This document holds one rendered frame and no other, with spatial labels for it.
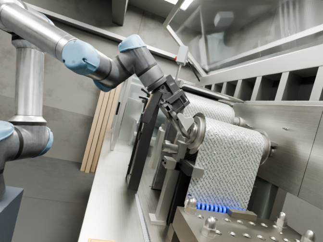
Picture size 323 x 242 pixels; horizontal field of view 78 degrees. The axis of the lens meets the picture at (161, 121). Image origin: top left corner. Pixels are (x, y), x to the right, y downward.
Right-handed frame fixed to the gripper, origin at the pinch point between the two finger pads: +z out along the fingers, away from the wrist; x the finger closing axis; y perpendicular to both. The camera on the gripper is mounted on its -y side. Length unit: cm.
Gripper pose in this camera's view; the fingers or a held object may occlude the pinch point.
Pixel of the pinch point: (183, 135)
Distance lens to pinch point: 68.5
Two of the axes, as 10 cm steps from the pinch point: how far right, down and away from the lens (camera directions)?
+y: 8.0, -5.9, 1.3
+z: 5.6, 8.0, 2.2
